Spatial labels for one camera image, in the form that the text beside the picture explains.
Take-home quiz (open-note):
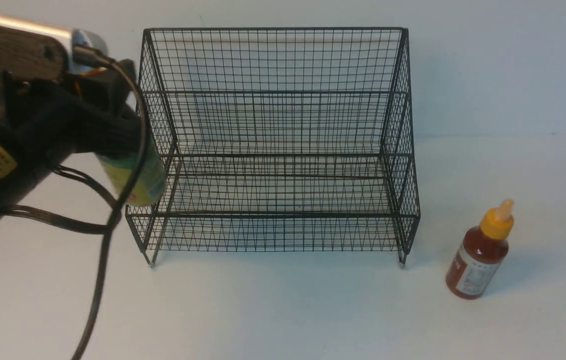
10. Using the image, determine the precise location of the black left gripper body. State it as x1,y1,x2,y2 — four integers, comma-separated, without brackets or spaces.
0,64,149,166

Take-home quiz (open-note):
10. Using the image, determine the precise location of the dark soy sauce bottle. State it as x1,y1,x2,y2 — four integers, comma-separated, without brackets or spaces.
97,141,166,207

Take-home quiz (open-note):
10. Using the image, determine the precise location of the red chili sauce bottle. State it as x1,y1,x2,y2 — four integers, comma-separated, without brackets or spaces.
445,198,515,300

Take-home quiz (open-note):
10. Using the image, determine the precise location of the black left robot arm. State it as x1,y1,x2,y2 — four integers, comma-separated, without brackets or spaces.
0,60,142,235

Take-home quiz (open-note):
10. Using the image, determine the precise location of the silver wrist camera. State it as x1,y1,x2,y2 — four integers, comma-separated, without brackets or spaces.
0,14,108,81

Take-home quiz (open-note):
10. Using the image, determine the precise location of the black cable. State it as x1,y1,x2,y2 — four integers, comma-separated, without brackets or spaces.
0,45,149,360

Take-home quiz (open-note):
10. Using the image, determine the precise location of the black wire mesh shelf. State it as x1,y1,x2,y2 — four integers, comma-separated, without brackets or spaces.
125,26,421,265

